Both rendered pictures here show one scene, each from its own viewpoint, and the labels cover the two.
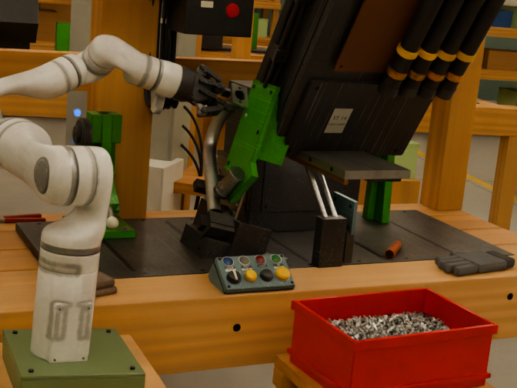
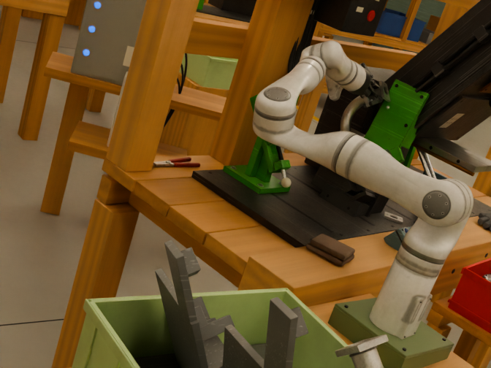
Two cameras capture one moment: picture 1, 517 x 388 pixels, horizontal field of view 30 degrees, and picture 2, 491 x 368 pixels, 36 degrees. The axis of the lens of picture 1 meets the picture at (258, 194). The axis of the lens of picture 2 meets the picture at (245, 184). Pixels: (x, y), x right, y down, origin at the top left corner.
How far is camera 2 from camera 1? 1.27 m
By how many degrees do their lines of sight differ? 25
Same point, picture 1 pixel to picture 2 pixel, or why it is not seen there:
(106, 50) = (339, 56)
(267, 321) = not seen: hidden behind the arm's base
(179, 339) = not seen: hidden behind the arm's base
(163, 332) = (378, 288)
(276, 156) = (408, 142)
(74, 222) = (435, 236)
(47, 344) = (400, 325)
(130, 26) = (294, 15)
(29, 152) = (412, 179)
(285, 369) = (448, 314)
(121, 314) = (364, 277)
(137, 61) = (347, 63)
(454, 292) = not seen: outside the picture
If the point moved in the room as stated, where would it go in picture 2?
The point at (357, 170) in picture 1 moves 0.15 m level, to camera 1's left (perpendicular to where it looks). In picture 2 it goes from (480, 166) to (437, 157)
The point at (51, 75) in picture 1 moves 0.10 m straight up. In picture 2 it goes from (313, 77) to (328, 36)
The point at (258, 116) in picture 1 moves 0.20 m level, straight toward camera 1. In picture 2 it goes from (405, 112) to (443, 138)
